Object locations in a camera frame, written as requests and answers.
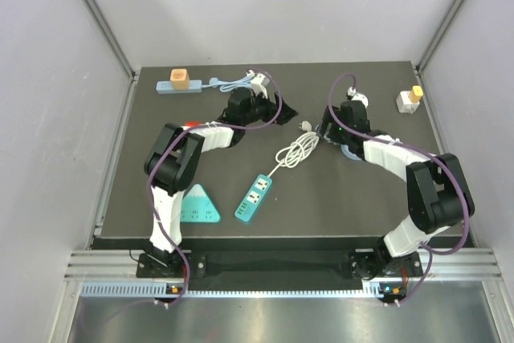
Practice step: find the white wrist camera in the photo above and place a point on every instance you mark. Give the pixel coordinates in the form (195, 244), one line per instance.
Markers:
(353, 94)
(258, 83)

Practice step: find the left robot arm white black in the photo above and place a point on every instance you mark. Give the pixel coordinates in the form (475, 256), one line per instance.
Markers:
(173, 161)

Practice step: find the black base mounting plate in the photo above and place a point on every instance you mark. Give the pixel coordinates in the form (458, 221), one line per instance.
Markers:
(346, 265)

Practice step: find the white cube socket adapter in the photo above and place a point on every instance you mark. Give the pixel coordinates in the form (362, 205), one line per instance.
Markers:
(407, 102)

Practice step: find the light blue power strip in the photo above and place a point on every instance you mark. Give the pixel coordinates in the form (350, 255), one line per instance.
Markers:
(166, 88)

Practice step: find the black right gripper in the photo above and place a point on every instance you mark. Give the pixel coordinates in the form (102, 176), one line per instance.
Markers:
(334, 137)

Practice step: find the small orange plug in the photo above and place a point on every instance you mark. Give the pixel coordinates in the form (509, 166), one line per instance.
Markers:
(415, 94)

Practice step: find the teal triangular socket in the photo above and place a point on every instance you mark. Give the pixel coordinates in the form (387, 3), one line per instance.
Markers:
(197, 207)

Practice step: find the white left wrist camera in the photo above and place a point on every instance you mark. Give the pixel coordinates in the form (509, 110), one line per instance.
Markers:
(258, 83)

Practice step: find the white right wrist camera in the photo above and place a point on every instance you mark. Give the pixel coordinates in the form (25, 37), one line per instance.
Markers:
(353, 94)

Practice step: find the red cube plug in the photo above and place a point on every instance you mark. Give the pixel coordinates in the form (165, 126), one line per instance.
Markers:
(193, 123)

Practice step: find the teal power strip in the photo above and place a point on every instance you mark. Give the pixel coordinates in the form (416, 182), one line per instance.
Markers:
(253, 198)

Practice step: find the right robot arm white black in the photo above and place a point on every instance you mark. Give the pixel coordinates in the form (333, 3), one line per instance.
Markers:
(438, 196)

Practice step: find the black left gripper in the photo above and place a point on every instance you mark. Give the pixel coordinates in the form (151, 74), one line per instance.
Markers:
(286, 113)

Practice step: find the orange cube plug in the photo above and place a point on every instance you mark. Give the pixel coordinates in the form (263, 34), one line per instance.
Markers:
(180, 79)

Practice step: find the light blue cable duct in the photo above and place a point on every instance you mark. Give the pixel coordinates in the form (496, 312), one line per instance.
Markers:
(168, 291)

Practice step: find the round light blue socket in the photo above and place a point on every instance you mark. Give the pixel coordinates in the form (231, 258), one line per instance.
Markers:
(345, 150)

